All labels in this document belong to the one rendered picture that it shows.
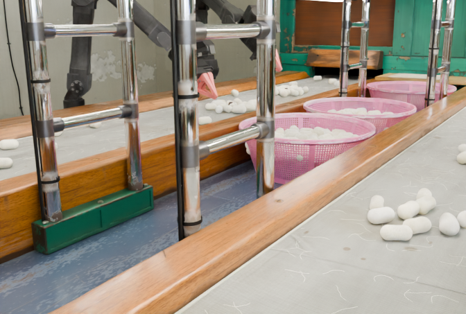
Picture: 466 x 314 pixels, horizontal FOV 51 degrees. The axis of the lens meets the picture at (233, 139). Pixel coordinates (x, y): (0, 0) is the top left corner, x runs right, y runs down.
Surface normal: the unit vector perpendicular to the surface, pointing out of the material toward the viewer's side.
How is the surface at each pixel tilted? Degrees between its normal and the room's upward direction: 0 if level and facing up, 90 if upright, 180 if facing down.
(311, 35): 90
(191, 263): 0
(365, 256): 0
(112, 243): 0
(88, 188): 90
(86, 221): 90
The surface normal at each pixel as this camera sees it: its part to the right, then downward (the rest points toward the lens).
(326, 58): -0.53, -0.19
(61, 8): 0.78, 0.14
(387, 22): -0.58, 0.19
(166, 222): -0.01, -0.97
